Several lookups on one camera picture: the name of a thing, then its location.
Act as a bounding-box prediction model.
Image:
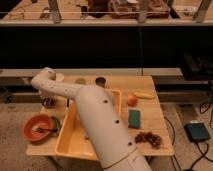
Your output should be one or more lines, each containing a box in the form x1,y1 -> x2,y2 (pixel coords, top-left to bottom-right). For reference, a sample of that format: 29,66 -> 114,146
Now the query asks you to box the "green cup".
75,78 -> 86,85

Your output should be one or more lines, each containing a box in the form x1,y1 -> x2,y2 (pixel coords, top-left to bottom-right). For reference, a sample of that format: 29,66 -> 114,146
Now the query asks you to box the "spoon in red bowl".
36,127 -> 57,132

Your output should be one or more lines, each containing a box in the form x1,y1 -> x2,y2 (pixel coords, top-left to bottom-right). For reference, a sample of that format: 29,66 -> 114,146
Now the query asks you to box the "white paper cup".
56,73 -> 64,82

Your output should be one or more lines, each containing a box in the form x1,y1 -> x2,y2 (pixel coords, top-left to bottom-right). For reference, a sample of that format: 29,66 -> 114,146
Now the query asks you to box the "green-rimmed small dish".
51,116 -> 62,137

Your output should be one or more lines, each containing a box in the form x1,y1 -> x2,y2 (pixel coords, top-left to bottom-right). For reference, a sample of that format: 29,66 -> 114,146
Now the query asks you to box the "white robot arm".
31,67 -> 152,171

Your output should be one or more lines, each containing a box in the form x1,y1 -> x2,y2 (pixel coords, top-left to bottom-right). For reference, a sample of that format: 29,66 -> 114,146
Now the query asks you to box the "red bowl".
22,114 -> 54,142

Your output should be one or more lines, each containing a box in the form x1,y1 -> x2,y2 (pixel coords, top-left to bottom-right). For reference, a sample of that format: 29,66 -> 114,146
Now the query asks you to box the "bunch of dark grapes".
135,132 -> 162,149

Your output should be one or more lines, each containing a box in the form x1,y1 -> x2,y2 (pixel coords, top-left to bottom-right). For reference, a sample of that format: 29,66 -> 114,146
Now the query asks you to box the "metal cup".
95,77 -> 106,88

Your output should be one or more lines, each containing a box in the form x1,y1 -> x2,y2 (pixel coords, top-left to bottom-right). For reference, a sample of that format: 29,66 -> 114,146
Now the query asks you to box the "yellow plastic bin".
54,88 -> 122,161

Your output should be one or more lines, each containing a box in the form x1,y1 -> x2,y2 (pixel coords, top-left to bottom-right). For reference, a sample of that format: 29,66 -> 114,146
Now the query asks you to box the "black device on floor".
184,123 -> 211,142

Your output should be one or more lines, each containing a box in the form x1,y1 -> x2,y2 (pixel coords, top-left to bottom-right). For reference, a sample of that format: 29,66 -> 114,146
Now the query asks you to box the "wooden table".
26,76 -> 174,156

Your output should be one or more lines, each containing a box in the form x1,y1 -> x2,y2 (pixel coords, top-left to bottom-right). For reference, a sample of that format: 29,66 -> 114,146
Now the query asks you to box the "green sponge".
128,110 -> 140,129

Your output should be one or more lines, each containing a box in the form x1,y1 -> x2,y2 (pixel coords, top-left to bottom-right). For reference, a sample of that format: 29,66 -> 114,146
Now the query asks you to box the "yellow banana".
134,92 -> 155,99

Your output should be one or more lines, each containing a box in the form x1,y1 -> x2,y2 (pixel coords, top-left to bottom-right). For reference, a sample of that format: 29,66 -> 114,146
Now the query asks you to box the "orange fruit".
127,94 -> 138,107

